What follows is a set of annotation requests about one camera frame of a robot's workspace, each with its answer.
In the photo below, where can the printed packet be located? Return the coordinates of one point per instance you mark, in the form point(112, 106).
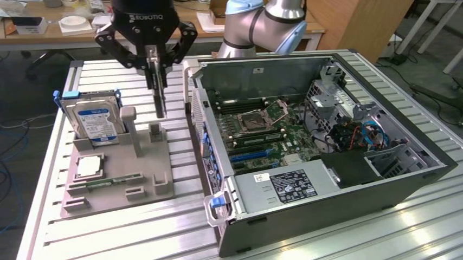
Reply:
point(95, 5)

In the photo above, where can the grey parts rack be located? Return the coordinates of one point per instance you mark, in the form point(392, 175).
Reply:
point(119, 168)

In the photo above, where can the small white box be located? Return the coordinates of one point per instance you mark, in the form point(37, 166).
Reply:
point(99, 21)

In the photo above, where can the blue expansion slot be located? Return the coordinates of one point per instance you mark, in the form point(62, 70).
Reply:
point(250, 157)

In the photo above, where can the orange envelope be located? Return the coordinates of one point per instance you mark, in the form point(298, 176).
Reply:
point(7, 28)

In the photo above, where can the metal socket cover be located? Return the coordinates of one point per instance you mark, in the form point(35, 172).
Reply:
point(278, 107)

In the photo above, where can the white paper stack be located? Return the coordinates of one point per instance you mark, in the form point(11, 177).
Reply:
point(210, 24)

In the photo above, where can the black open PC case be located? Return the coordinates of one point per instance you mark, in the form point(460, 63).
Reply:
point(326, 216)

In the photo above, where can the wooden desk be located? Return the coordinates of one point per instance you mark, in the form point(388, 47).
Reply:
point(43, 38)

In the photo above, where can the black stand base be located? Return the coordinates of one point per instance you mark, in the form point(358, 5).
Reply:
point(440, 94)

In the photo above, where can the white table frame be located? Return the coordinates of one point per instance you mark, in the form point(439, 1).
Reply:
point(416, 27)

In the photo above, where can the grey disk bay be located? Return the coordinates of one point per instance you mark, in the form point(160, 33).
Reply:
point(394, 159)

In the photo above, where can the black plastic shroud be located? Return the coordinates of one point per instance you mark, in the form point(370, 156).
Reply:
point(351, 169)

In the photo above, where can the brown cardboard box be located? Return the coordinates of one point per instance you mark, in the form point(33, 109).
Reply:
point(216, 8)

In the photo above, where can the grey cup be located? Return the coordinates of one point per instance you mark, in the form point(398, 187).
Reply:
point(52, 3)

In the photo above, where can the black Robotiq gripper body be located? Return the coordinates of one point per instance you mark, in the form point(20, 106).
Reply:
point(144, 24)

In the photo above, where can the wooden cabinet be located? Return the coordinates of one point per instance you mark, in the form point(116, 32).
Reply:
point(362, 27)

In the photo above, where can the grey power supply unit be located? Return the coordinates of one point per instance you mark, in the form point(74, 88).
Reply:
point(290, 187)

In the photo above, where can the black power adapter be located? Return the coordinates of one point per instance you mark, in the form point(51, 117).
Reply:
point(398, 60)

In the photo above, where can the white box with black lid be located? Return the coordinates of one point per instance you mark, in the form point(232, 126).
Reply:
point(31, 28)

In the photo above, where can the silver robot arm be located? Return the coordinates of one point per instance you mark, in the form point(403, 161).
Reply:
point(246, 24)

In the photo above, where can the green RAM stick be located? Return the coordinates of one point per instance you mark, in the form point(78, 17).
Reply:
point(108, 182)

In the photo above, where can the silver CPU chip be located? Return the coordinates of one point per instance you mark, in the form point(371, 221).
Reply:
point(90, 166)

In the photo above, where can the metal drive cage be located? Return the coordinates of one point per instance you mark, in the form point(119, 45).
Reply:
point(326, 100)

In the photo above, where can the white round holder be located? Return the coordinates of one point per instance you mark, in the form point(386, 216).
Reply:
point(76, 27)

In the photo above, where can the installed RAM stick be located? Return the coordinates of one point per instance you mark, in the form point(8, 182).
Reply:
point(258, 137)

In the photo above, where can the black office chair base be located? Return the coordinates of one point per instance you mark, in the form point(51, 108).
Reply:
point(39, 63)

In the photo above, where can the hard disk with blue caddy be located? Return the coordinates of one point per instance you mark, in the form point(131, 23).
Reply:
point(94, 122)

